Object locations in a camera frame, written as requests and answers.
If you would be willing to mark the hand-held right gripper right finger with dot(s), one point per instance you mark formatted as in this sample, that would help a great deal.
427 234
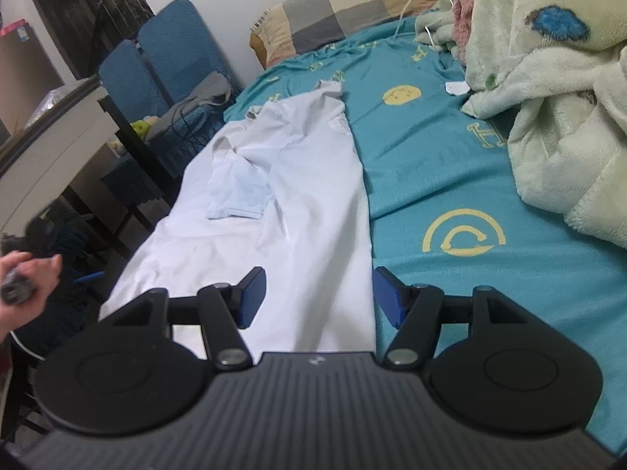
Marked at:
389 298

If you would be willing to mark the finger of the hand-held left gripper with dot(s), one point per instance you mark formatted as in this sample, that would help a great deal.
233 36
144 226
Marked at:
89 278

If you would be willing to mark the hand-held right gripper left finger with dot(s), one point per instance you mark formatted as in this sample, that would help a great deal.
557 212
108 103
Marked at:
252 298

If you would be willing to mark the white t-shirt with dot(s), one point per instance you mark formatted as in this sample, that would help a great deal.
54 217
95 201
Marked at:
303 205

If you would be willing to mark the person's left hand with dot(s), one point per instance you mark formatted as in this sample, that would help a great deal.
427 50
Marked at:
29 313

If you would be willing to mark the dark blue chair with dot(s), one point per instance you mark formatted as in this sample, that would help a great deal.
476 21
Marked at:
68 235

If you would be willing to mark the blue skirted stool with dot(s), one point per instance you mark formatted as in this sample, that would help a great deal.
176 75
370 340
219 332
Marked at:
132 181

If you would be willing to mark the white desk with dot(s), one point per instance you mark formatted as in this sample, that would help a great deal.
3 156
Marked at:
54 156

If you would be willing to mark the teal printed bed sheet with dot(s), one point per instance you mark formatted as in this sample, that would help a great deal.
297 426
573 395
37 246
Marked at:
441 166

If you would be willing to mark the yellow green plush toy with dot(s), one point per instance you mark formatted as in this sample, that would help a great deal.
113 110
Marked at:
142 128

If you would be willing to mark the clear plastic bag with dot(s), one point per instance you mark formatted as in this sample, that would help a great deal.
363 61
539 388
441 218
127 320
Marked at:
51 103

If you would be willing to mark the blue covered chair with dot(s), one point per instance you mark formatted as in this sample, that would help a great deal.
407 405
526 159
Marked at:
125 83
181 44

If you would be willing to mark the grey cloth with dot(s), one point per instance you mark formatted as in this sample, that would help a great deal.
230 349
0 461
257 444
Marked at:
201 95

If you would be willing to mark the cardboard box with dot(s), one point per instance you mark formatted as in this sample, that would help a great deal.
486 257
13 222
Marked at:
29 73

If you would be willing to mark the white paper scrap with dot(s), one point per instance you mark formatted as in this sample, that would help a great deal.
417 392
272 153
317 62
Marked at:
458 88

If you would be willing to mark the green fleece blanket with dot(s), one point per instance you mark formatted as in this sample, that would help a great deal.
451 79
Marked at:
553 122

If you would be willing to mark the pink lid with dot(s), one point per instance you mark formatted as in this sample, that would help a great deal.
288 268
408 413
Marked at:
12 28

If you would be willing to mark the window with metal grille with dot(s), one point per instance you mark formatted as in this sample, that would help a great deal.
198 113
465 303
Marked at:
83 5

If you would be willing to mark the checkered pillow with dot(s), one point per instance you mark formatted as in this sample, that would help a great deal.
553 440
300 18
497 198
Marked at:
333 5

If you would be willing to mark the pink fleece blanket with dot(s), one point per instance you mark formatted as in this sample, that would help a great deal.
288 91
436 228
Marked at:
469 0

